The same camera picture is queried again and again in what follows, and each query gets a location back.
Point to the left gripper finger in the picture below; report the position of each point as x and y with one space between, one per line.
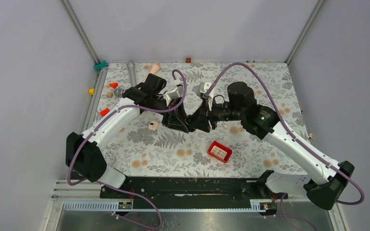
177 120
168 122

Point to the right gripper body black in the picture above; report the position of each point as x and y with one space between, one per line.
212 116

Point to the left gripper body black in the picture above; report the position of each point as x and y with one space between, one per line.
175 102

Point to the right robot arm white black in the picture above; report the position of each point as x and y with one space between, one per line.
325 177

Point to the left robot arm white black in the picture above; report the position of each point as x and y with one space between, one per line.
84 151

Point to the floral patterned table mat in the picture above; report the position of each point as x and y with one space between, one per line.
138 151

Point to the red plastic tray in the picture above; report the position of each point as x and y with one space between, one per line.
220 152

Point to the beige toy microphone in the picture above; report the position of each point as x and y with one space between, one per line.
154 68

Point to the purple glitter toy microphone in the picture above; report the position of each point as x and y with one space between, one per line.
119 92

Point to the red triangular block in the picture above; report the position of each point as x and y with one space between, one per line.
114 85

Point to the red block on mat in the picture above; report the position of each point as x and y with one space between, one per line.
104 112

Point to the grey toy microphone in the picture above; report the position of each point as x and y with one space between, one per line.
132 74

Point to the teal plastic piece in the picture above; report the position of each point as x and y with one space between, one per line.
100 65

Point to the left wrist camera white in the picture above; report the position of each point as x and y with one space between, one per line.
177 92

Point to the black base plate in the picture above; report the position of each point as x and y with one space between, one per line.
202 193

